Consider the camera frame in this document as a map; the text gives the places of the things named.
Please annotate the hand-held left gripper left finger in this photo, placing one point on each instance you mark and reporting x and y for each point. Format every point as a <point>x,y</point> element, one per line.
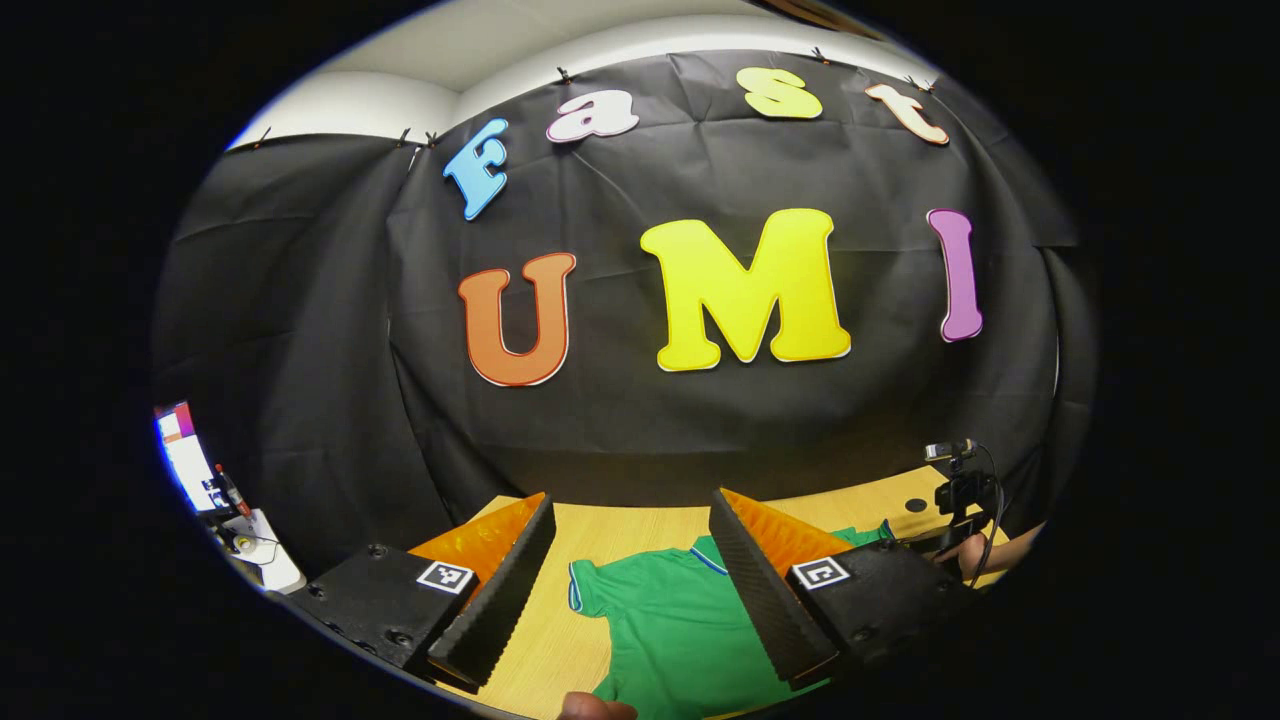
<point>500,600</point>

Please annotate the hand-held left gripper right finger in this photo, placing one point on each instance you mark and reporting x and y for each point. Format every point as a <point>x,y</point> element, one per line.
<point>765,600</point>

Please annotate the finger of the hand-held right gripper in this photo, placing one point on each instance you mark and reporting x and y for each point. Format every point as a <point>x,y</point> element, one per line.
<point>930,543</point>

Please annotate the green T-shirt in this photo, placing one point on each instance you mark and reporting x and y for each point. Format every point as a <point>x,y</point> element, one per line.
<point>670,640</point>

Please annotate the white device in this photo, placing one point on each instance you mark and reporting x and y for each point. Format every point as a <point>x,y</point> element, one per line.
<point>270,560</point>

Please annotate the bright computer monitor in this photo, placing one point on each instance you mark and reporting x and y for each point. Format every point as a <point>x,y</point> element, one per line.
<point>185,460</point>

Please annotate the row of black cloth clips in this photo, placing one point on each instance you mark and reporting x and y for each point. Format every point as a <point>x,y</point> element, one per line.
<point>563,75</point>

